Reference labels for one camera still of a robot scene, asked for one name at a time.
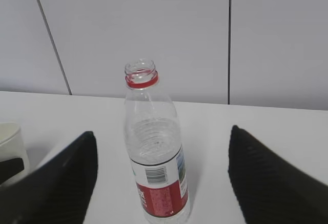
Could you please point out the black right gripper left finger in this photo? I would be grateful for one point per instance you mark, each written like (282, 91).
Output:
(57, 192)

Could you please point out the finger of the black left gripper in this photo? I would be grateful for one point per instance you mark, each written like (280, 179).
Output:
(10, 168)

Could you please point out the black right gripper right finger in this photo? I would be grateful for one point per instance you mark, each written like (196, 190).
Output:
(268, 188)

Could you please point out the white paper cup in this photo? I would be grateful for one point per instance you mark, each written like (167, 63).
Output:
(12, 146)

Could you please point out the clear water bottle red label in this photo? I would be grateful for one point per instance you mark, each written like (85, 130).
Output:
(154, 146)

